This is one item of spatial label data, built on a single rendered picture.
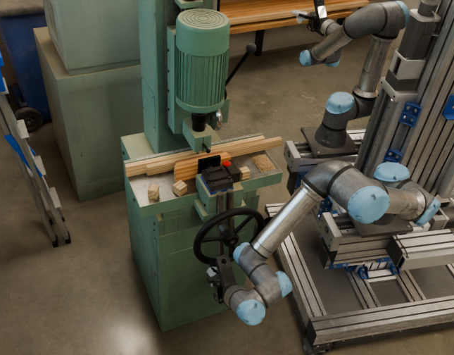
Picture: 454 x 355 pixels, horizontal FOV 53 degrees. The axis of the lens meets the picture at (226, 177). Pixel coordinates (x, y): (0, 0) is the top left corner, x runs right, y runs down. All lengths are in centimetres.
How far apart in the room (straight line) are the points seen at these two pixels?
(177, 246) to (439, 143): 114
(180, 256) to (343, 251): 68
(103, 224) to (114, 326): 70
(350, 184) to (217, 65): 58
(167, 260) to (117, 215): 102
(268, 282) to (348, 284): 106
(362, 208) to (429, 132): 70
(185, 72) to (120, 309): 138
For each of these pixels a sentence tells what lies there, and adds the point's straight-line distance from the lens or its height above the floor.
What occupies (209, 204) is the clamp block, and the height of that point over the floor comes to 92.
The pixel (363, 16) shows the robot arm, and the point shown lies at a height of 143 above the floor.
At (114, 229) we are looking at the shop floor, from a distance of 286.
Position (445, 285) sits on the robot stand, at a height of 21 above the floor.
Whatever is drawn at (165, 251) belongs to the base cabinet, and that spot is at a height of 61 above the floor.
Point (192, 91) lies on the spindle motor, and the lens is 160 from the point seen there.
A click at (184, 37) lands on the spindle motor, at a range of 152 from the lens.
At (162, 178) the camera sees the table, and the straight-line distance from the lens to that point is 181.
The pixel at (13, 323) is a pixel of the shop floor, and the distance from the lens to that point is 259.
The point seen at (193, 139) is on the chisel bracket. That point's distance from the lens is 175.
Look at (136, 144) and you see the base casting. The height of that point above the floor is 80.
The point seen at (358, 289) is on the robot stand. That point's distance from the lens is 246.
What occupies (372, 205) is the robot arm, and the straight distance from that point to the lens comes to 137.
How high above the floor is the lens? 210
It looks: 41 degrees down
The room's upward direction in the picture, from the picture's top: 6 degrees clockwise
